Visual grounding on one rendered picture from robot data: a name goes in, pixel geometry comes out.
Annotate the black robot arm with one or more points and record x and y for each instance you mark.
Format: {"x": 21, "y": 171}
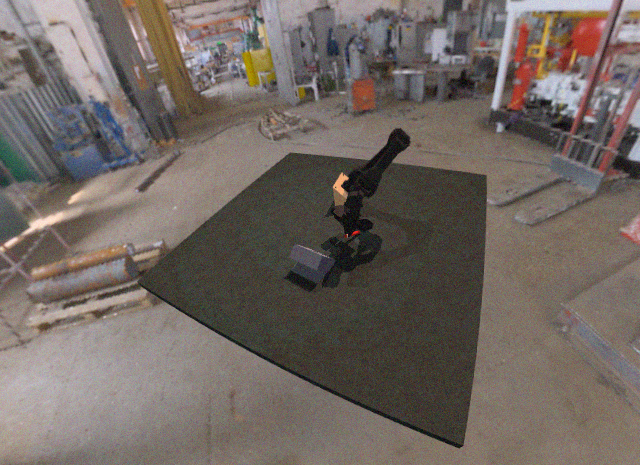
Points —
{"x": 369, "y": 175}

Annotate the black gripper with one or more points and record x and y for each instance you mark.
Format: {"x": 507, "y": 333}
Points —
{"x": 355, "y": 223}

